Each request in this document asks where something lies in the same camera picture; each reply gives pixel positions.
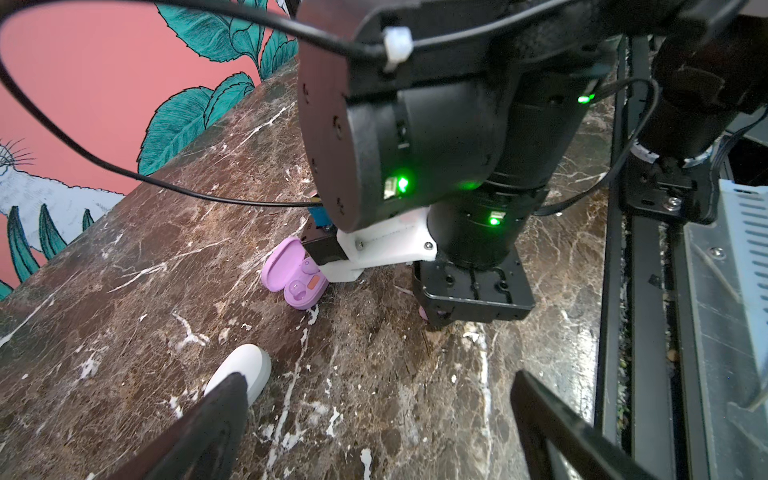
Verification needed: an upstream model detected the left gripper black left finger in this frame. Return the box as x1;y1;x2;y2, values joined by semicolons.
110;373;248;479

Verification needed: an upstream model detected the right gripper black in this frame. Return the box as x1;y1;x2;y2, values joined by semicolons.
412;249;535;329

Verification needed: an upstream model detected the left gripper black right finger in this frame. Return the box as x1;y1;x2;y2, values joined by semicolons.
510;370;653;479

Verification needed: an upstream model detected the white earbud charging case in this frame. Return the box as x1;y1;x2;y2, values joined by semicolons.
204;344;272;406

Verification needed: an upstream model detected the purple earbud charging case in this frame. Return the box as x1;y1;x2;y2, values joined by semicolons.
260;236;329;311

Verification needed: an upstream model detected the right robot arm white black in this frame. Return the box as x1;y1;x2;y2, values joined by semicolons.
286;1;767;327

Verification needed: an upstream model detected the black front rail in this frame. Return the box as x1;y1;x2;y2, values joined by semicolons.
593;35;697;480

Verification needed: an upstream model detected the white slotted cable duct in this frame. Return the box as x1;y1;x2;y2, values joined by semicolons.
719;179;767;387

